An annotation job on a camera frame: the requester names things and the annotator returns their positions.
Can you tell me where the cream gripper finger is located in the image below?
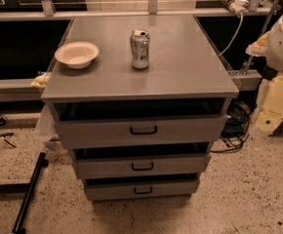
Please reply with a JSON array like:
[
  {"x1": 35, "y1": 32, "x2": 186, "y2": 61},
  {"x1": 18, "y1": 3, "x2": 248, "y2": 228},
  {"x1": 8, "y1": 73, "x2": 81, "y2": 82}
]
[
  {"x1": 254, "y1": 74, "x2": 283, "y2": 135},
  {"x1": 246, "y1": 32, "x2": 269, "y2": 57}
]

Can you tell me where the grey top drawer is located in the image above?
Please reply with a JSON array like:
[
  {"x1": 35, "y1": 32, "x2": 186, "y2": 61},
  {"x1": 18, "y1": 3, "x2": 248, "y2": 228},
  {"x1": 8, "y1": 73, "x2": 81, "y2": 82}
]
[{"x1": 55, "y1": 115, "x2": 226, "y2": 149}]

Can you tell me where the grey drawer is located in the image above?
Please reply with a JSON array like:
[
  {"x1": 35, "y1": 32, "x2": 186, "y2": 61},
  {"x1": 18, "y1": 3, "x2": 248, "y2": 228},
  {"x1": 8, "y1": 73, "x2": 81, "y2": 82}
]
[
  {"x1": 84, "y1": 178, "x2": 199, "y2": 202},
  {"x1": 71, "y1": 153, "x2": 211, "y2": 179},
  {"x1": 55, "y1": 115, "x2": 226, "y2": 149}
]

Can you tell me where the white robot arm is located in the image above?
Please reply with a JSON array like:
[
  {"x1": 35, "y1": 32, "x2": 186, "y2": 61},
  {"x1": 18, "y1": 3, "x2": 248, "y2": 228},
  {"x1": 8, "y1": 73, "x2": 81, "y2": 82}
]
[{"x1": 246, "y1": 15, "x2": 283, "y2": 136}]

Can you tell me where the grey drawer cabinet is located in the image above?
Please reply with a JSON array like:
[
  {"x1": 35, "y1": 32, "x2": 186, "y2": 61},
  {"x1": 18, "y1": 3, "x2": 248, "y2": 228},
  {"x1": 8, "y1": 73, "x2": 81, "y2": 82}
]
[{"x1": 42, "y1": 15, "x2": 238, "y2": 188}]

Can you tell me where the grey bottom drawer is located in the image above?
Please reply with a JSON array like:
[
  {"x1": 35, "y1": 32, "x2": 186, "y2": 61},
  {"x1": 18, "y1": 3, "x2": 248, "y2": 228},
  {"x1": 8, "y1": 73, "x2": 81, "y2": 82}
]
[{"x1": 84, "y1": 178, "x2": 199, "y2": 202}]

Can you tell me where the grey middle drawer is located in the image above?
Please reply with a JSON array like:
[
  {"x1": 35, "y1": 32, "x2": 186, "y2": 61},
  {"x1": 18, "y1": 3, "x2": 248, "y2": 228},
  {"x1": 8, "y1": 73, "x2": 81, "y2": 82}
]
[{"x1": 71, "y1": 153, "x2": 211, "y2": 179}]

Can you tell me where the white power strip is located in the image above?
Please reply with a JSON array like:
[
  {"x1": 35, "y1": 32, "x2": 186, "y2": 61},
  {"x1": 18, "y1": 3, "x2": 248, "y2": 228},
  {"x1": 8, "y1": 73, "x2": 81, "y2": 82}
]
[{"x1": 220, "y1": 0, "x2": 248, "y2": 18}]

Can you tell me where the silver soda can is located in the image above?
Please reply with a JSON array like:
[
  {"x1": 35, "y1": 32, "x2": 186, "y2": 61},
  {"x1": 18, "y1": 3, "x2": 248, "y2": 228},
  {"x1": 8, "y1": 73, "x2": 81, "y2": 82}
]
[{"x1": 130, "y1": 29, "x2": 150, "y2": 69}]

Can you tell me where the white paper bowl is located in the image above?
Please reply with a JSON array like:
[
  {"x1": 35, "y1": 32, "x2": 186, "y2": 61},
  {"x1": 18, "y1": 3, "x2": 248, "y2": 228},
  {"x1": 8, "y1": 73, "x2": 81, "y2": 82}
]
[{"x1": 55, "y1": 42, "x2": 100, "y2": 69}]

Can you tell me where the yellow crumpled wrapper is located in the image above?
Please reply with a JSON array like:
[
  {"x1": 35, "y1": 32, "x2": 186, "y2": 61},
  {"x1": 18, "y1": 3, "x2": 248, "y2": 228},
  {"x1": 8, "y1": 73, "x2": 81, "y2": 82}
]
[{"x1": 31, "y1": 72, "x2": 51, "y2": 89}]

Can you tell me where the clear plastic bag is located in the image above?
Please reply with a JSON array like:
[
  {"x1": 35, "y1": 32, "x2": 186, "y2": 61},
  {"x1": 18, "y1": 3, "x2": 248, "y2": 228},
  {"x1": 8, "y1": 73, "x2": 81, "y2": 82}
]
[{"x1": 34, "y1": 104, "x2": 58, "y2": 151}]

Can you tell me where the black metal stand leg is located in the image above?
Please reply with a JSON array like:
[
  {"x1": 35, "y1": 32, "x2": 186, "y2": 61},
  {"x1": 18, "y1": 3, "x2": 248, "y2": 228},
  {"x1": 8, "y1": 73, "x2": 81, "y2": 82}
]
[{"x1": 12, "y1": 152, "x2": 49, "y2": 234}]

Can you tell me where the white power cable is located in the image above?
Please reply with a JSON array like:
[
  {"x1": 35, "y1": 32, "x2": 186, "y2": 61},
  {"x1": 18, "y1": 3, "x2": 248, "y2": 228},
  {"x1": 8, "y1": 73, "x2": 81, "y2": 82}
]
[{"x1": 217, "y1": 12, "x2": 245, "y2": 58}]

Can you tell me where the black cable bundle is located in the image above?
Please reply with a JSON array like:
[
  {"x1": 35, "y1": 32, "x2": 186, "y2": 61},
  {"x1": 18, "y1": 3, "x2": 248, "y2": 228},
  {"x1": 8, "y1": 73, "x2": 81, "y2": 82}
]
[{"x1": 210, "y1": 101, "x2": 252, "y2": 154}]

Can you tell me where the metal railing frame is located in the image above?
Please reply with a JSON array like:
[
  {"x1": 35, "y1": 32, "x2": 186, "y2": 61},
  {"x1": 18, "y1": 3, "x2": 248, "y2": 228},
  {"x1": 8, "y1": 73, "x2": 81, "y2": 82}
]
[{"x1": 0, "y1": 0, "x2": 283, "y2": 22}]

